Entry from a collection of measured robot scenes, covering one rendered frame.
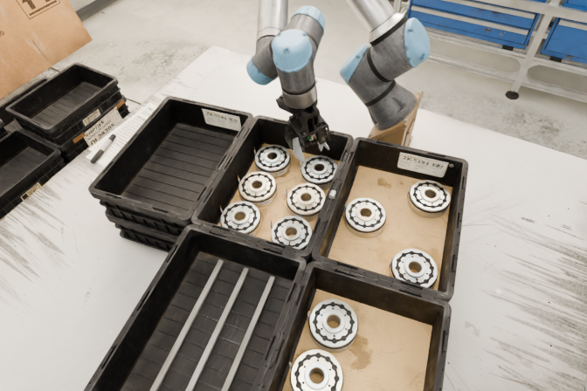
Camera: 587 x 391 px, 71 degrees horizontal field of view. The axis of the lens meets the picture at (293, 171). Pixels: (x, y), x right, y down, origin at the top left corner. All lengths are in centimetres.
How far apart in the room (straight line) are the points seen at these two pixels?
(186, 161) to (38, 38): 247
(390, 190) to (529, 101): 196
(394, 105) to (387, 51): 18
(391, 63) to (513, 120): 172
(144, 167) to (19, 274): 45
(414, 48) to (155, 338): 93
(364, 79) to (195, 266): 69
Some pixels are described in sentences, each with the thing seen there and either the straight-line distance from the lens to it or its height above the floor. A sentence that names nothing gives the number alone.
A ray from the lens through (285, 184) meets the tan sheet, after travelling 115.
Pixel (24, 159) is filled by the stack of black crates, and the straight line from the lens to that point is 227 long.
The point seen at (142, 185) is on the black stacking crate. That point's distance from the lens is 125.
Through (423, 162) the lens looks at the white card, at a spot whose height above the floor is 90.
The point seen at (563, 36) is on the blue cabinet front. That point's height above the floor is 45.
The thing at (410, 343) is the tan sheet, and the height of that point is 83.
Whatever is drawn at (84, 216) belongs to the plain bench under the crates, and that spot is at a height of 70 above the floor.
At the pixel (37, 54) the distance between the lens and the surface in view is 359.
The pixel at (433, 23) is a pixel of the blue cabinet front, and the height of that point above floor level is 36.
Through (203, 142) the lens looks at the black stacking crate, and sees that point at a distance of 131.
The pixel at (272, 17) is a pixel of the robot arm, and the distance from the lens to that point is 105.
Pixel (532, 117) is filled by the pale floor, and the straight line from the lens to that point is 289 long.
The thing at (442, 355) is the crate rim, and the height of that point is 93.
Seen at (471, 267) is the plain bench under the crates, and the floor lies 70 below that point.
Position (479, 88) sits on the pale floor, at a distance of 299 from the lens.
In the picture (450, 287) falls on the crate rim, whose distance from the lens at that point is 92.
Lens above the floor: 173
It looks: 49 degrees down
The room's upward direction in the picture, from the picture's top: 4 degrees counter-clockwise
